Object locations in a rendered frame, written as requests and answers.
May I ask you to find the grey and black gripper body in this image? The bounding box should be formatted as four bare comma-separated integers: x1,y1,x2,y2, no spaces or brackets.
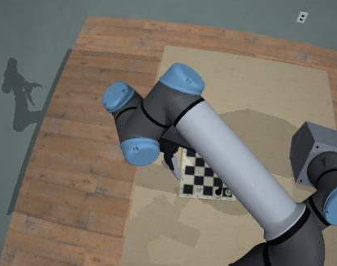
158,139,179,154

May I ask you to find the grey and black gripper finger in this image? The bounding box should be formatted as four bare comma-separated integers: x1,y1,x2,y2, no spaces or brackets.
161,151,182,180

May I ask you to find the black and white chessboard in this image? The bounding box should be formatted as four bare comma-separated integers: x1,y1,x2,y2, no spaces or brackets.
179,148,236,201

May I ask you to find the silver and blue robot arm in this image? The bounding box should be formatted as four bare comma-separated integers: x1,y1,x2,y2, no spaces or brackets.
102,63,337,266

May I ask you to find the black chess piece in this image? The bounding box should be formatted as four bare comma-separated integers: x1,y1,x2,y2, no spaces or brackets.
215,187,222,196

